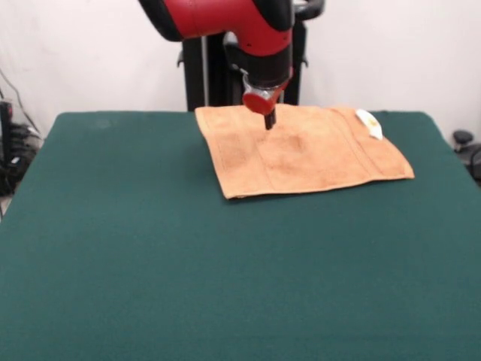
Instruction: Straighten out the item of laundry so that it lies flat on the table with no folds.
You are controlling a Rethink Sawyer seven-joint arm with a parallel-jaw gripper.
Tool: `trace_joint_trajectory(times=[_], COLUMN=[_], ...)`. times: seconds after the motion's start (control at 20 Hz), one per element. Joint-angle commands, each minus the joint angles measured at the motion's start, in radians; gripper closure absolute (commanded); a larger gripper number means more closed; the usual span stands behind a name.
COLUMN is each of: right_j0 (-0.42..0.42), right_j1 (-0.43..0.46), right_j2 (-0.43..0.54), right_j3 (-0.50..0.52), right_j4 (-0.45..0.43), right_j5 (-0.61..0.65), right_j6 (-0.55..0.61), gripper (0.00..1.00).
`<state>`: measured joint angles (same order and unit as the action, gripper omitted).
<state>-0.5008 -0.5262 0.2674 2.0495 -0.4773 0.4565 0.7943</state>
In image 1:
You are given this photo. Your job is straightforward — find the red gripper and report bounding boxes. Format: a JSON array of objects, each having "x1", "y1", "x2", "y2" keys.
[{"x1": 241, "y1": 66, "x2": 295, "y2": 132}]

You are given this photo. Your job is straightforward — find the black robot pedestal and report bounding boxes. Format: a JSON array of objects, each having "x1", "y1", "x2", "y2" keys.
[{"x1": 176, "y1": 0, "x2": 326, "y2": 113}]

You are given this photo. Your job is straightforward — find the black cable bundle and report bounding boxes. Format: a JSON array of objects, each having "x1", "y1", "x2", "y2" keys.
[{"x1": 0, "y1": 123, "x2": 43, "y2": 197}]

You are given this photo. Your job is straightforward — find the grey wall cable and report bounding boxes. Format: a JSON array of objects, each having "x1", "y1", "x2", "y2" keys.
[{"x1": 0, "y1": 69, "x2": 42, "y2": 136}]

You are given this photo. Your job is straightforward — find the orange terry towel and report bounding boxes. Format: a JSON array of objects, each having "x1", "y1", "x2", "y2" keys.
[{"x1": 194, "y1": 104, "x2": 416, "y2": 200}]

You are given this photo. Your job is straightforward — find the dark green table cloth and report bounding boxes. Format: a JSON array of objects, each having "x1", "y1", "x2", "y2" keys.
[{"x1": 0, "y1": 110, "x2": 481, "y2": 361}]

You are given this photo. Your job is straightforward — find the black equipment box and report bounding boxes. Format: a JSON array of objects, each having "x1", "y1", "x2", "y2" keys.
[{"x1": 0, "y1": 100, "x2": 15, "y2": 166}]

